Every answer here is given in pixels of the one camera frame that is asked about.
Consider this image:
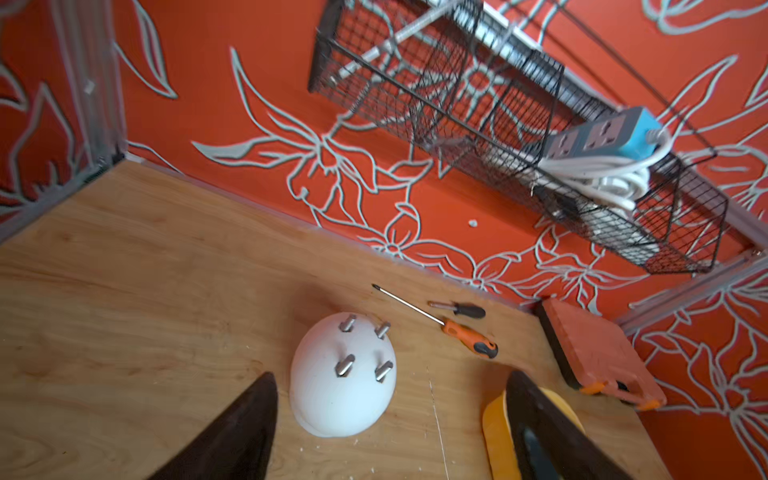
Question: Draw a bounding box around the metal screw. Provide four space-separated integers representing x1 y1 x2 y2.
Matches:
334 354 356 378
339 314 357 333
375 360 394 383
375 322 391 340

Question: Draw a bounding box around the metal screw back left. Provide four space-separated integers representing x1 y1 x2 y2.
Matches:
339 314 357 333

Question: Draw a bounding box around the metal screw front left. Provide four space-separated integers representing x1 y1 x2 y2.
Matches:
334 354 356 378

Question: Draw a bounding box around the orange handled long screwdriver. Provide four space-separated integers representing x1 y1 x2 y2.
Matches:
372 284 499 359

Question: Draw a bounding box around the white dome screw fixture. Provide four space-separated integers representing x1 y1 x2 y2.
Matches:
289 312 397 438

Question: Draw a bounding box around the small black screwdriver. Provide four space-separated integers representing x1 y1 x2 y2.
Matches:
428 301 486 319

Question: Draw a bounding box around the black wire wall basket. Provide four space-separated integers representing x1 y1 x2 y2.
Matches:
308 1 729 274

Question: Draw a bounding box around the orange plastic tool case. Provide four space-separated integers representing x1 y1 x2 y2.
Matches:
535 298 667 411

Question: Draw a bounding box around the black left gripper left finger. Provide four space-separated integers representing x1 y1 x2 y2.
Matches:
151 372 278 479

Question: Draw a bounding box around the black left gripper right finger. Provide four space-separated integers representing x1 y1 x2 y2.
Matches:
505 370 630 479

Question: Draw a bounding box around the blue grey power strip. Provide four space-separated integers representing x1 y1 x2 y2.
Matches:
543 106 662 160

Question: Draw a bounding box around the metal screw back right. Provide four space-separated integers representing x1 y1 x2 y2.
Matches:
375 322 391 340

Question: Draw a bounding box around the yellow plastic tray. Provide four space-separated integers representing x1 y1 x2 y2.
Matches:
482 388 585 480

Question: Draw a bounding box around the metal screw front right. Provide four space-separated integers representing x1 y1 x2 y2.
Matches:
375 360 394 383

